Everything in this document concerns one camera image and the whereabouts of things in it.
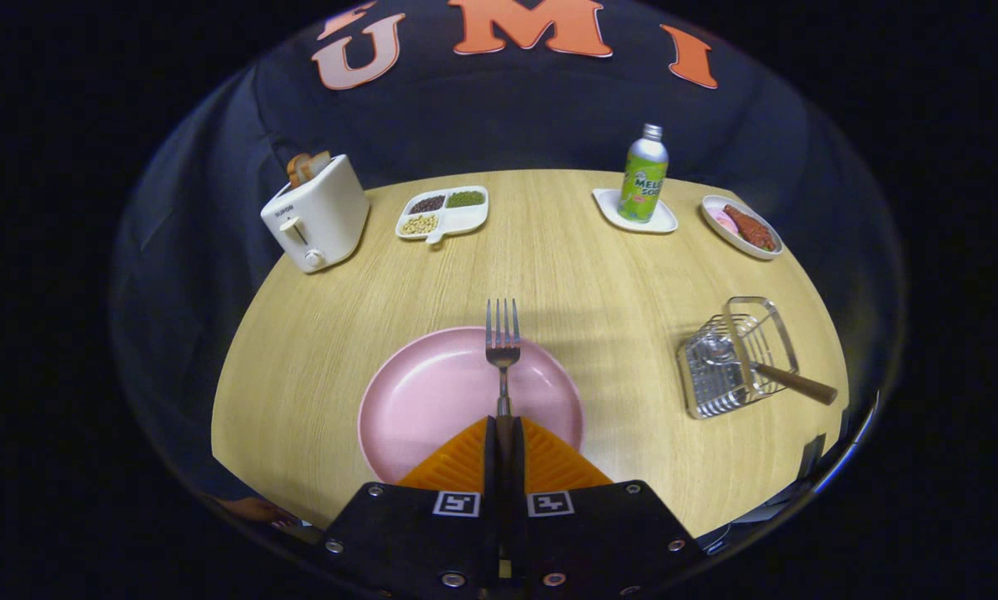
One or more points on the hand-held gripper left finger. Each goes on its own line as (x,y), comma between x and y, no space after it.
(407,537)

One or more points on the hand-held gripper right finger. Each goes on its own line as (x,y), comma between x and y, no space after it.
(607,533)

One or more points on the pink round plate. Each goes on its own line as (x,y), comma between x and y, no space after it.
(432,400)

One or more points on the small white oval dish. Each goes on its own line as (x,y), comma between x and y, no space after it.
(744,244)

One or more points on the white divided dish with beans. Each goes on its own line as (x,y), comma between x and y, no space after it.
(465,218)

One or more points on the white toaster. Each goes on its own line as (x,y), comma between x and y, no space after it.
(323,221)

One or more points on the white square coaster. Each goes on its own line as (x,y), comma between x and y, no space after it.
(607,204)

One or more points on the pink food piece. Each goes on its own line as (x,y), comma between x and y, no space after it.
(724,222)

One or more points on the reddish brown food piece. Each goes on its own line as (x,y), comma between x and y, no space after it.
(749,227)

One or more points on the green soda bottle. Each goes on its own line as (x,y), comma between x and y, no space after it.
(643,183)

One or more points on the toasted bread slices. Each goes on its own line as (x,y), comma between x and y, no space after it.
(307,167)

